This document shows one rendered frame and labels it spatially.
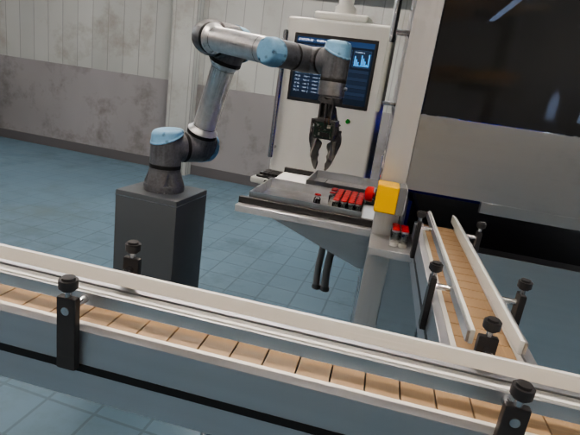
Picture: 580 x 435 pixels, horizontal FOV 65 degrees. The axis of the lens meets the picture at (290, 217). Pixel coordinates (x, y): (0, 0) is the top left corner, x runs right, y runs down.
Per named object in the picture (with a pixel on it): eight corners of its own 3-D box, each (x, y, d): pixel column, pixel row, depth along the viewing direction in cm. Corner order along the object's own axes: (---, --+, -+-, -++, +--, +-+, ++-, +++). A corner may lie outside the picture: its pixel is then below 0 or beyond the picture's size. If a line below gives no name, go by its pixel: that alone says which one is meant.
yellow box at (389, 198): (400, 210, 122) (406, 184, 120) (401, 217, 115) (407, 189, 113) (372, 204, 123) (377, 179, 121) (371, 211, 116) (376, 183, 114)
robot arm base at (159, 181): (135, 188, 171) (135, 162, 168) (156, 182, 185) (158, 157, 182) (171, 196, 167) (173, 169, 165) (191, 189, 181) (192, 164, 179)
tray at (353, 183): (396, 192, 188) (398, 183, 188) (397, 205, 164) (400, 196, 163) (315, 177, 194) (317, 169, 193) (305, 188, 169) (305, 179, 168)
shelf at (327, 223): (395, 193, 194) (396, 189, 193) (398, 242, 127) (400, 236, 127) (285, 174, 202) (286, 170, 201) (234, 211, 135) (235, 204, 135)
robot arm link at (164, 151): (142, 160, 173) (144, 124, 169) (173, 160, 183) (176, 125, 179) (159, 167, 165) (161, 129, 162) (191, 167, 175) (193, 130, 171)
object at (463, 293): (401, 251, 126) (413, 196, 122) (459, 262, 124) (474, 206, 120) (414, 411, 61) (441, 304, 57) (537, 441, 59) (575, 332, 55)
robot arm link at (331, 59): (336, 42, 134) (359, 44, 128) (329, 81, 137) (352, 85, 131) (318, 38, 128) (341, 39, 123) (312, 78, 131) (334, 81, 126)
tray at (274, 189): (365, 204, 158) (367, 194, 157) (359, 223, 133) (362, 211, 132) (270, 186, 164) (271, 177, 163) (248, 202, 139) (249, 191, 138)
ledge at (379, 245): (420, 249, 125) (422, 242, 124) (424, 265, 112) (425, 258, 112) (369, 239, 127) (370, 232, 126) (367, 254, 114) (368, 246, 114)
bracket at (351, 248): (363, 266, 143) (371, 226, 140) (362, 269, 140) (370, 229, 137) (259, 244, 149) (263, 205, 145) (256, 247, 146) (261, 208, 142)
